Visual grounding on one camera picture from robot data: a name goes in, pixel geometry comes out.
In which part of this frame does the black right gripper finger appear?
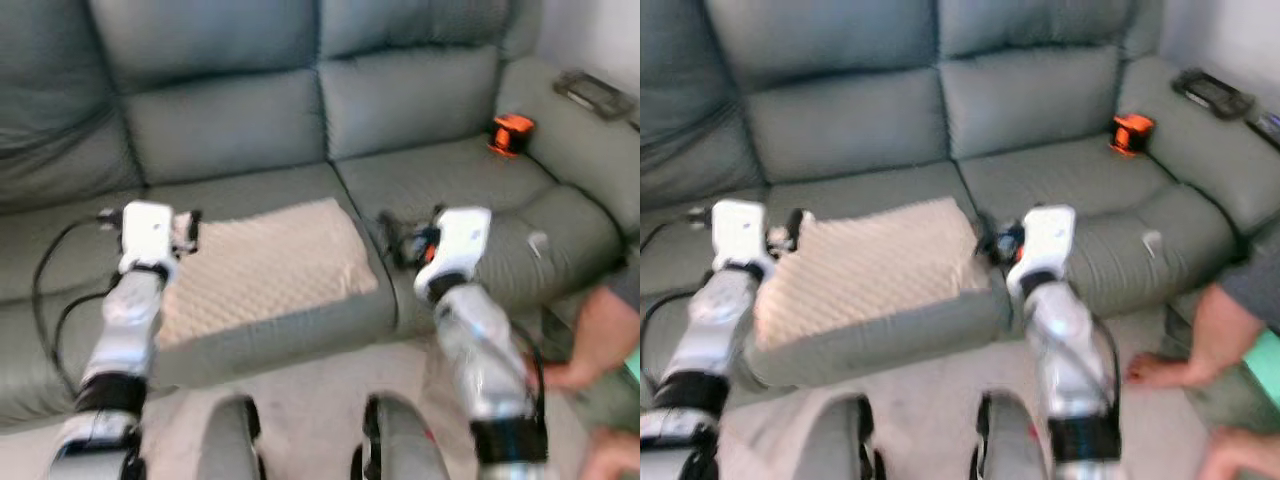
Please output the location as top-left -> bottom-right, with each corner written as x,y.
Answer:
379,211 -> 410,265
973,210 -> 1000,263

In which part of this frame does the cream bumpy pillow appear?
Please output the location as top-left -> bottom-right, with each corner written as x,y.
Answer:
154,196 -> 382,352
751,194 -> 993,352

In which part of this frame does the grey green leather sofa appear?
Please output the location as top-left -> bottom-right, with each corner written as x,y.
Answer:
0,0 -> 641,433
640,0 -> 1280,426

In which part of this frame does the person's hand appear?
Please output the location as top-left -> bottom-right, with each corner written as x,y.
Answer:
1126,351 -> 1213,392
539,357 -> 602,394

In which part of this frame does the orange black device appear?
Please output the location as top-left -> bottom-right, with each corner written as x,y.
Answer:
1109,111 -> 1157,159
487,112 -> 537,159

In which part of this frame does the grey robot right leg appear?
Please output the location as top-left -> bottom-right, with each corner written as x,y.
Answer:
349,392 -> 452,480
967,389 -> 1047,480

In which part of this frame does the grey robot leg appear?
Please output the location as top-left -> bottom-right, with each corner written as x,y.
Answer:
967,389 -> 1047,480
799,394 -> 887,480
349,392 -> 452,480
194,394 -> 267,480

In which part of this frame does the grey robot left leg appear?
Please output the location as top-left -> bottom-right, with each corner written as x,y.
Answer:
194,394 -> 267,480
799,394 -> 887,480

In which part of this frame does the black remote control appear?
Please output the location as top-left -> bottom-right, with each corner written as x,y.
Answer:
552,69 -> 639,124
1171,66 -> 1257,122

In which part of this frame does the person's bare knee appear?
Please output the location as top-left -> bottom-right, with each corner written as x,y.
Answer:
579,427 -> 641,480
1194,427 -> 1280,480

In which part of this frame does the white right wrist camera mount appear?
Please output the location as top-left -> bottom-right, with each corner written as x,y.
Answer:
1006,204 -> 1078,298
413,206 -> 494,303

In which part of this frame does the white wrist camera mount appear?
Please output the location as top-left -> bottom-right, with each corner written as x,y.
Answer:
1006,204 -> 1078,298
119,199 -> 178,278
413,206 -> 494,303
711,197 -> 771,275

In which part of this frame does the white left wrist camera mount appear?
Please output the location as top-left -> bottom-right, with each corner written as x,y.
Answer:
119,199 -> 178,278
711,197 -> 771,275

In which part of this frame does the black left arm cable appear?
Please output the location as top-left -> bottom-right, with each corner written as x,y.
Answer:
640,212 -> 717,393
29,213 -> 127,393

